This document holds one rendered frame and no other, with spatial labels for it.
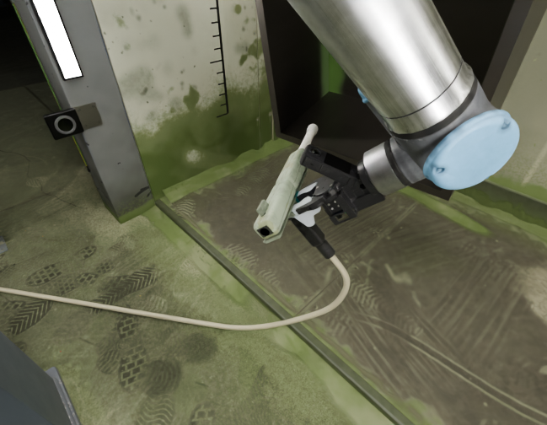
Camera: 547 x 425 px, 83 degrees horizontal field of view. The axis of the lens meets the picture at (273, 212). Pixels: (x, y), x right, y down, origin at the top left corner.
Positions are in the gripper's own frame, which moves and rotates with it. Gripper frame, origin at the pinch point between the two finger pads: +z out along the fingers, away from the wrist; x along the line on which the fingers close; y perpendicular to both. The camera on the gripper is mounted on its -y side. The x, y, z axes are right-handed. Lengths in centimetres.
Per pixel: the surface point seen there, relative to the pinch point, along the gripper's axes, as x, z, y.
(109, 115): 39, 63, -50
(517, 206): 81, -35, 88
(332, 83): 77, 0, -3
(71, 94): 30, 60, -61
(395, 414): -16, 6, 61
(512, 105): 108, -50, 56
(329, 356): -6, 21, 48
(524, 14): 16, -50, -4
